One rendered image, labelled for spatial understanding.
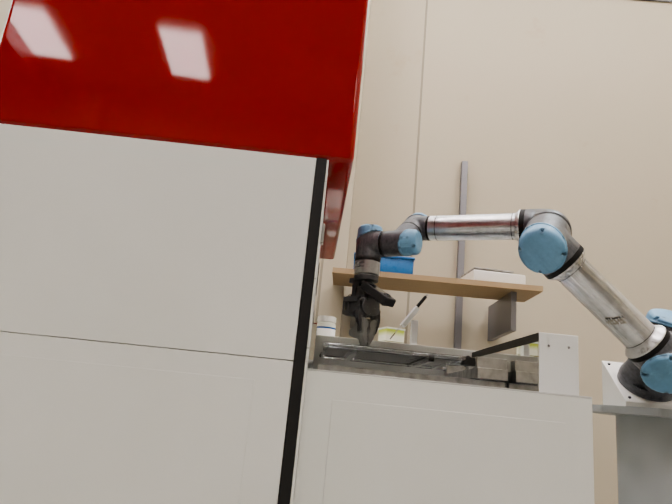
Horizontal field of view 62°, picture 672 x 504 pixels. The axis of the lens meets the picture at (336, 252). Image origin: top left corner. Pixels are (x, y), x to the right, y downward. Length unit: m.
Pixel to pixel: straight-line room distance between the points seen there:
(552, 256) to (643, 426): 0.56
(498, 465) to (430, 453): 0.14
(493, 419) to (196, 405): 0.63
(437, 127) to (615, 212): 1.34
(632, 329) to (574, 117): 3.04
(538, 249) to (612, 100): 3.25
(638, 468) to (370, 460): 0.80
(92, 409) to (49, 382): 0.09
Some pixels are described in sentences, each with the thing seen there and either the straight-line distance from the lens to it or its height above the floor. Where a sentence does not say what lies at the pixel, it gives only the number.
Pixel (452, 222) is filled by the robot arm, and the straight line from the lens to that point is 1.67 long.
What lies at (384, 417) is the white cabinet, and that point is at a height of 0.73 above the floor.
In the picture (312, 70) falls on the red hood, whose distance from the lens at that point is 1.23.
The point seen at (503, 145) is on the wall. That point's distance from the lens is 4.21.
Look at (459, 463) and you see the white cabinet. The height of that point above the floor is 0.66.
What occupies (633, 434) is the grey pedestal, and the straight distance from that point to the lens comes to 1.78.
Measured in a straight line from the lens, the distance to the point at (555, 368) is 1.42.
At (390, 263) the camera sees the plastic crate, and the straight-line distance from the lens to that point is 3.23.
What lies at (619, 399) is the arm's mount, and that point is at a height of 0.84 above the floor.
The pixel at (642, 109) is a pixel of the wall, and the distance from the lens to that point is 4.70.
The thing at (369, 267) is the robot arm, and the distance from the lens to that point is 1.62.
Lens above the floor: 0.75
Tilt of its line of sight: 15 degrees up
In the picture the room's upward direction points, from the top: 6 degrees clockwise
